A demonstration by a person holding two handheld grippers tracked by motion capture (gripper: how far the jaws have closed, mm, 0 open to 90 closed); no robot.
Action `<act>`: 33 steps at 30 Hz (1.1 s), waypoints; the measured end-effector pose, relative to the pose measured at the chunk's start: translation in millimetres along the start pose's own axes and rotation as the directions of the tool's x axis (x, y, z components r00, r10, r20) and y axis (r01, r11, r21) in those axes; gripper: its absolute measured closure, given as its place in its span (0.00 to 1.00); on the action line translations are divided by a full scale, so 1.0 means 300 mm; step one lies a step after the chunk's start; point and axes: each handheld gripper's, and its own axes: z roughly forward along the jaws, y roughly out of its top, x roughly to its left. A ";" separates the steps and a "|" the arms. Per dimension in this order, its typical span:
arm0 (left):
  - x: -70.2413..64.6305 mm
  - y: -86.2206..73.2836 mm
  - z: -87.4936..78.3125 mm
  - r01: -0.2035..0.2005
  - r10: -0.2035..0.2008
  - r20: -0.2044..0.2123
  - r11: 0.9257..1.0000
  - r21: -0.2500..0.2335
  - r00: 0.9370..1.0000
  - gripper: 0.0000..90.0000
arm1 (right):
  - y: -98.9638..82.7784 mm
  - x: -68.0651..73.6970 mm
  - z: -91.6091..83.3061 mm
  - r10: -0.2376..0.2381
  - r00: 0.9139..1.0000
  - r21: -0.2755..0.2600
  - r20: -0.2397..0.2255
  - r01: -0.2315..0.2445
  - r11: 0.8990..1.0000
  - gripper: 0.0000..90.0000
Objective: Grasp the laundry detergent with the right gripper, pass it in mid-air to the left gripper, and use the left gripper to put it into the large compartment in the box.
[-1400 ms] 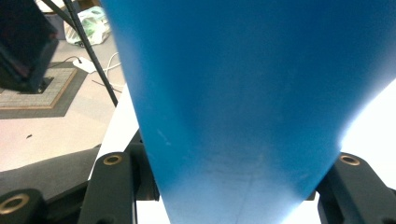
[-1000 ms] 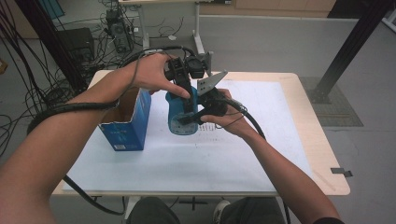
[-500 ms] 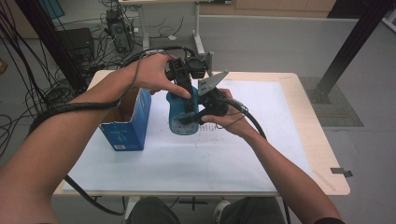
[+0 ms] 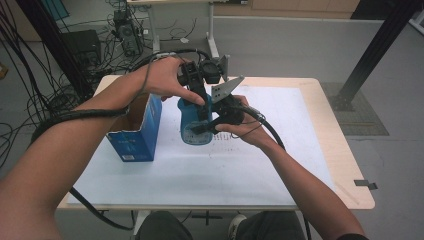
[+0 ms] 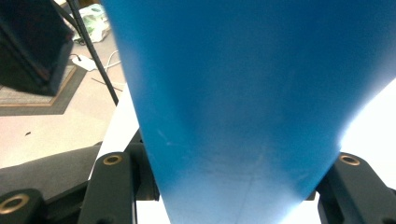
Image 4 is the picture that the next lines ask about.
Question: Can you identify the person's leg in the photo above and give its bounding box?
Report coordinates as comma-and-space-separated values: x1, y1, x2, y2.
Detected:
233, 210, 307, 240
134, 210, 195, 240

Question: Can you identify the black computer tower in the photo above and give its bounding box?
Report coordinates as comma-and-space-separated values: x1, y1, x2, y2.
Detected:
112, 9, 145, 58

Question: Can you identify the grey table clip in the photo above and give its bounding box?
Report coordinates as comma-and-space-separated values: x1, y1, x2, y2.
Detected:
353, 179, 379, 191

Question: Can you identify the light wooden table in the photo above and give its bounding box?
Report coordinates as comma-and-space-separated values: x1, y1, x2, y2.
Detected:
56, 74, 376, 211

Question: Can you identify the person's right leg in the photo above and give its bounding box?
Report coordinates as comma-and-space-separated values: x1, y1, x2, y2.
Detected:
233, 210, 307, 240

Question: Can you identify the black box on floor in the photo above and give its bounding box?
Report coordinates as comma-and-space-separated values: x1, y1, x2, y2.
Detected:
60, 29, 102, 68

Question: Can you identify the wooden cabinet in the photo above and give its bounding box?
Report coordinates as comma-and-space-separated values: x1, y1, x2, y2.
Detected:
213, 0, 362, 20

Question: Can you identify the person's right hand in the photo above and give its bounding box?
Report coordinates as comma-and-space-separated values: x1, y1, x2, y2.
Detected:
214, 94, 278, 150

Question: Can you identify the tangle of black floor cables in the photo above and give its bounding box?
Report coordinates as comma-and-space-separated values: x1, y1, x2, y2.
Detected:
0, 0, 198, 168

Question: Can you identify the blue detergent bottle white cap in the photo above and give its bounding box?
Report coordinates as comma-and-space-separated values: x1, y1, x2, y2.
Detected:
177, 93, 215, 147

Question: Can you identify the person's left leg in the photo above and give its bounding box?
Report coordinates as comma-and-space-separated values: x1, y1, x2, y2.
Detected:
134, 210, 195, 240

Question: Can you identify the dark gridded floor mat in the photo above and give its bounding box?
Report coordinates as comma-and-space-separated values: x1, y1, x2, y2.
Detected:
320, 81, 390, 137

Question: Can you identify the black slanted metal post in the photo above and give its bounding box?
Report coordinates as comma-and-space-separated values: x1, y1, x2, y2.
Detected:
330, 0, 424, 112

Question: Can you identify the white desk frame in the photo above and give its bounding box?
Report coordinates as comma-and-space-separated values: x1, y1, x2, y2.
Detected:
126, 0, 249, 66

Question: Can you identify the person's left hand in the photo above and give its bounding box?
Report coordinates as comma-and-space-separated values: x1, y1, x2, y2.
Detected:
143, 56, 206, 107

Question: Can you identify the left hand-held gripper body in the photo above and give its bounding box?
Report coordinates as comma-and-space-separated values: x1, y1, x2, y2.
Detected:
177, 54, 231, 89

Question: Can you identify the white shoe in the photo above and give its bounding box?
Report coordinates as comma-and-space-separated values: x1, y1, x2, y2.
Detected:
227, 213, 248, 240

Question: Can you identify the blue cardboard box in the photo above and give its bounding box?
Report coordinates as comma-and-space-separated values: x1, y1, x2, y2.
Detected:
106, 93, 164, 163

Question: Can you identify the black metal post with cables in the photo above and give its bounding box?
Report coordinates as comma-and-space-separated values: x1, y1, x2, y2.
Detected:
14, 0, 95, 103

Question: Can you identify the white table mat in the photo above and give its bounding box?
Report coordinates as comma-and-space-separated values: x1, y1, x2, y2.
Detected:
66, 85, 336, 206

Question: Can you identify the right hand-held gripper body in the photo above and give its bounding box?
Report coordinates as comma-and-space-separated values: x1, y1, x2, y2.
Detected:
211, 75, 246, 128

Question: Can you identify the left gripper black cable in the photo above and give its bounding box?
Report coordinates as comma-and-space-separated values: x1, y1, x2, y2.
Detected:
29, 49, 212, 232

